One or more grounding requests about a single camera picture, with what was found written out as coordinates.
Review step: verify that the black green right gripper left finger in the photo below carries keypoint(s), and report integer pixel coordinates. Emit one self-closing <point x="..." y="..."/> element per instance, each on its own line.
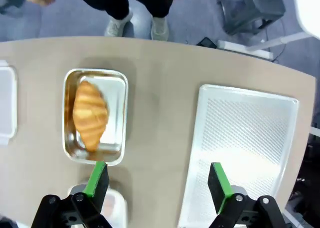
<point x="97" y="188"/>

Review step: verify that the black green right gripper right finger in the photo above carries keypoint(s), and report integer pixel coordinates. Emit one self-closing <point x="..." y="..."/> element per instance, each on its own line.
<point x="220" y="188"/>

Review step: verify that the golden brown croissant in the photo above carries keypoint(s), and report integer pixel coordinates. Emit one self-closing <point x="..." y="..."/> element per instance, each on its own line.
<point x="90" y="115"/>

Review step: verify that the rectangular stainless steel container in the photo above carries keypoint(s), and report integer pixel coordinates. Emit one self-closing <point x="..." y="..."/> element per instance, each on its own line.
<point x="116" y="100"/>

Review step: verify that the white plastic container lid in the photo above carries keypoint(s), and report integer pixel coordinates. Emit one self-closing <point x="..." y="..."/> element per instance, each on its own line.
<point x="7" y="100"/>

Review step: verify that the perforated aluminium baking tray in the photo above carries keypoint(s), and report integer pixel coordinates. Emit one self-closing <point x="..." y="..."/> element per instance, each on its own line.
<point x="250" y="127"/>

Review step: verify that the white desk foot bar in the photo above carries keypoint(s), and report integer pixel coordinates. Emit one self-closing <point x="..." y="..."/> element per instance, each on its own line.
<point x="250" y="47"/>

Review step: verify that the black power adapter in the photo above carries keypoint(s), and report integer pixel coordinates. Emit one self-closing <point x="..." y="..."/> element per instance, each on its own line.
<point x="206" y="42"/>

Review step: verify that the person's grey right shoe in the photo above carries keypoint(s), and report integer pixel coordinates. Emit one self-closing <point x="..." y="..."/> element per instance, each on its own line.
<point x="117" y="25"/>

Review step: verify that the person's grey shoe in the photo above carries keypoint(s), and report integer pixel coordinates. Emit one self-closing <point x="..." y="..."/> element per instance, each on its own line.
<point x="160" y="28"/>
<point x="117" y="25"/>

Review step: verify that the person's grey left shoe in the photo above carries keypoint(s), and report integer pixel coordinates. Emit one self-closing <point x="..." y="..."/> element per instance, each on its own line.
<point x="160" y="28"/>

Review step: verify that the grey plastic stool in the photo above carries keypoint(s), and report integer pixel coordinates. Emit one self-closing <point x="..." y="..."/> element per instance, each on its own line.
<point x="250" y="10"/>

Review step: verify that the person's dark trousers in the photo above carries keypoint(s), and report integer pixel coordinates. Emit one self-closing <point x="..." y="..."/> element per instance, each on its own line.
<point x="130" y="0"/>

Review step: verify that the white rounded desk top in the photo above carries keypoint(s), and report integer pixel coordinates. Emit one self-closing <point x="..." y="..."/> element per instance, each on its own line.
<point x="308" y="10"/>

